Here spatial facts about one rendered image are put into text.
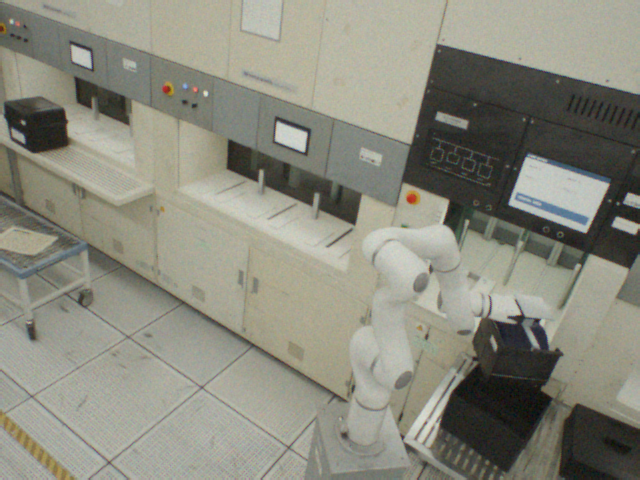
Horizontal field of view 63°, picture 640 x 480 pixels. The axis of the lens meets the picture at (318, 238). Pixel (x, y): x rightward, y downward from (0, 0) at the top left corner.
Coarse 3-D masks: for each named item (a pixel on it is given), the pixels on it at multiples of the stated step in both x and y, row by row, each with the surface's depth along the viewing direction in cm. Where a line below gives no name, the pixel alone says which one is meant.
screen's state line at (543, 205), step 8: (520, 200) 193; (528, 200) 192; (536, 200) 190; (544, 208) 190; (552, 208) 188; (560, 208) 187; (568, 216) 186; (576, 216) 185; (584, 216) 183; (584, 224) 184
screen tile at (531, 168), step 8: (528, 168) 188; (536, 168) 186; (544, 168) 185; (536, 176) 187; (544, 176) 186; (560, 176) 183; (520, 184) 191; (528, 184) 190; (536, 184) 188; (552, 184) 185; (528, 192) 191; (536, 192) 189; (544, 192) 188; (552, 192) 186
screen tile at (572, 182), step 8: (568, 176) 181; (568, 184) 182; (576, 184) 181; (584, 184) 179; (592, 184) 178; (560, 192) 185; (584, 192) 180; (592, 192) 179; (600, 192) 177; (560, 200) 186; (568, 200) 184; (576, 200) 183; (584, 200) 181; (592, 200) 180; (576, 208) 184; (584, 208) 182; (592, 208) 181
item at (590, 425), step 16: (576, 416) 193; (592, 416) 194; (608, 416) 195; (576, 432) 186; (592, 432) 187; (608, 432) 188; (624, 432) 189; (576, 448) 180; (592, 448) 181; (608, 448) 182; (624, 448) 182; (560, 464) 185; (576, 464) 177; (592, 464) 175; (608, 464) 176; (624, 464) 177
